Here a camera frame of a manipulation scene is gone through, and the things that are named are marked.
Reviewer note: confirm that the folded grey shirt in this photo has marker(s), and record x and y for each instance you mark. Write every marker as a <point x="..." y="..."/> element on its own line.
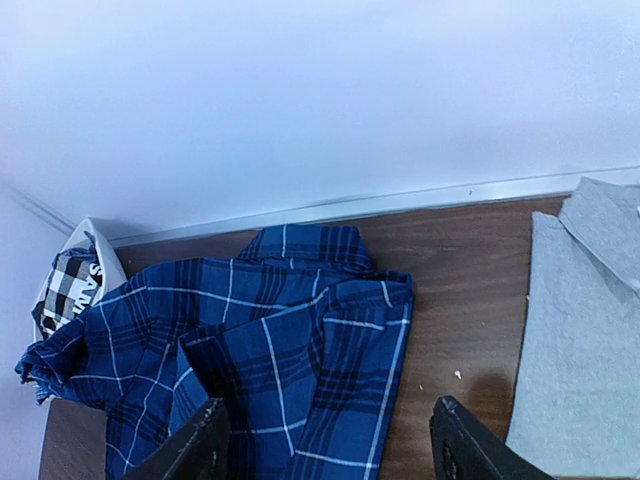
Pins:
<point x="576" y="404"/>

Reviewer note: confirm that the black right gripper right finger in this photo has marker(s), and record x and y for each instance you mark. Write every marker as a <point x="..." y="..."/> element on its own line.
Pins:
<point x="464" y="448"/>

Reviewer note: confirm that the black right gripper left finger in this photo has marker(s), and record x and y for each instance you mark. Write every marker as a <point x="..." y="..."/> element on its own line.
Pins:
<point x="199" y="450"/>

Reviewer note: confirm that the white plastic laundry basket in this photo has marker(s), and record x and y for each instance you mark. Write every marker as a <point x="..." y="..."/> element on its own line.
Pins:
<point x="85" y="235"/>

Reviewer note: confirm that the left aluminium corner post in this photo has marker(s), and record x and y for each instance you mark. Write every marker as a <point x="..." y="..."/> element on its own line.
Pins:
<point x="39" y="209"/>

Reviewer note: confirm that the black white checked shirt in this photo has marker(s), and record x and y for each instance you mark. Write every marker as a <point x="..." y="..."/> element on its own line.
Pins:
<point x="72" y="286"/>

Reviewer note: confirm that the blue plaid long sleeve shirt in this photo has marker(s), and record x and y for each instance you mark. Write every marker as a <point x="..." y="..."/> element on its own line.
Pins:
<point x="300" y="336"/>

